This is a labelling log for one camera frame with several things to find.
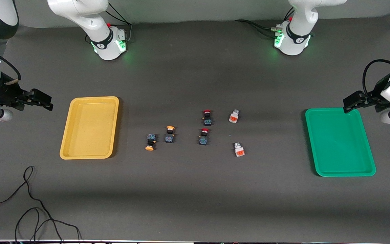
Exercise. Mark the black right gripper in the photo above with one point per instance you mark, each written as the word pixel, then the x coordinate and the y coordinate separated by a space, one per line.
pixel 6 95

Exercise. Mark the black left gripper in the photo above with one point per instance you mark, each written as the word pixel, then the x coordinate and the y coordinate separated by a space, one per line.
pixel 373 99

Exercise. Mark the yellow mushroom push button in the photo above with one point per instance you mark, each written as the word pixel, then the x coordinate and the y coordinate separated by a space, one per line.
pixel 169 137
pixel 151 139

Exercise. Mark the white button with orange block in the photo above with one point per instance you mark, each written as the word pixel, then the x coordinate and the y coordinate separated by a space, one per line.
pixel 233 117
pixel 239 151

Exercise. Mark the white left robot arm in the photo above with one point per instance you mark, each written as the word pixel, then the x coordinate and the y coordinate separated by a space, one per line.
pixel 295 44

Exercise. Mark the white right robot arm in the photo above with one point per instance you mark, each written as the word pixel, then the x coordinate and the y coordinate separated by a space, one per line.
pixel 80 10

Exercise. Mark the green plastic tray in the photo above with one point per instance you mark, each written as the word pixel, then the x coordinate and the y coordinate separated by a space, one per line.
pixel 340 145

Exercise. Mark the yellow plastic tray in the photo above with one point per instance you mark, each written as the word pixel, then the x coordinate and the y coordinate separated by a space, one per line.
pixel 90 128

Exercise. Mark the red mushroom push button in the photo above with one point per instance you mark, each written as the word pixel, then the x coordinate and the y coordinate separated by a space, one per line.
pixel 207 120
pixel 203 139

